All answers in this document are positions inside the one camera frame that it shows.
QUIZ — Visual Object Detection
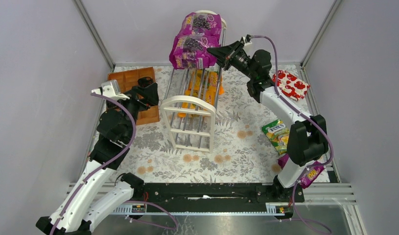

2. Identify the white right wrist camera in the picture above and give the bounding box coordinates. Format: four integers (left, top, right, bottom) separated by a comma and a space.
241, 34, 252, 47

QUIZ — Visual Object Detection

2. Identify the red white heart bag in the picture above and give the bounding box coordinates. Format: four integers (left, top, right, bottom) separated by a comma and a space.
272, 70, 310, 101

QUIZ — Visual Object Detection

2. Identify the brown wooden compartment tray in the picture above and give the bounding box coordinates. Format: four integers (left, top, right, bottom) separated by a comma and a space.
108, 67, 160, 125

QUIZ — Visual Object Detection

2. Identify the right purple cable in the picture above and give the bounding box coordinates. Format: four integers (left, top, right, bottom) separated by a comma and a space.
246, 34, 334, 234

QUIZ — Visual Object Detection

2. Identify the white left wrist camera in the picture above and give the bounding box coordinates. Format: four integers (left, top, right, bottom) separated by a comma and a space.
91, 80, 130, 101

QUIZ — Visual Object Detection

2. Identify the yellow green candy bag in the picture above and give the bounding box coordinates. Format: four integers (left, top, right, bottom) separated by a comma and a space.
261, 119, 289, 155

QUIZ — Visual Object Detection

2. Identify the purple grape candy bag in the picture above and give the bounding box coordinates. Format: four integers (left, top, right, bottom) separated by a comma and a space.
169, 35, 220, 70
277, 154, 325, 189
178, 12, 222, 38

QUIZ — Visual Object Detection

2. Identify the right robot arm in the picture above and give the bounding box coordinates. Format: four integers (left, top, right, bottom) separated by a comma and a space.
207, 41, 332, 203

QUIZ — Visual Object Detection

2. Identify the orange candy bag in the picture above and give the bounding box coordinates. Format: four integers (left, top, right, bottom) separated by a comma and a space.
188, 70, 224, 95
177, 87, 218, 118

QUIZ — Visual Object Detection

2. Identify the cream and metal shelf rack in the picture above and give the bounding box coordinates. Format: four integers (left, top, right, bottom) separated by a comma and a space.
160, 10, 227, 153

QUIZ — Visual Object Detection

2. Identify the purple grape candy bag front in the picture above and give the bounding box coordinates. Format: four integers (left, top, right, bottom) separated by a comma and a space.
169, 35, 220, 70

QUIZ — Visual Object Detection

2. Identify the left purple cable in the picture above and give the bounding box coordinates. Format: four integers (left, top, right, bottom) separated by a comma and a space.
48, 92, 137, 235

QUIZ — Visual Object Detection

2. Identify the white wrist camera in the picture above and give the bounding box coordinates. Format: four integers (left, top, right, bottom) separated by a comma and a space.
241, 34, 252, 47
91, 80, 130, 101

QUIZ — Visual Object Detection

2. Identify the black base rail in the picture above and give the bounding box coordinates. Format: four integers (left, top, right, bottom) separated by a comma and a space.
131, 183, 305, 213

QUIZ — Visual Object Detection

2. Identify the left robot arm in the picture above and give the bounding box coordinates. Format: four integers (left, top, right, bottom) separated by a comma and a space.
36, 79, 159, 235

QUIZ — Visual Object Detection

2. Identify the floral table mat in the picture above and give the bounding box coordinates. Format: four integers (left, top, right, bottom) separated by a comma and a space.
108, 69, 281, 183

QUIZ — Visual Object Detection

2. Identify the purple cable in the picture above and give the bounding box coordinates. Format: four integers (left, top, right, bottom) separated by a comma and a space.
48, 92, 137, 235
246, 34, 334, 234

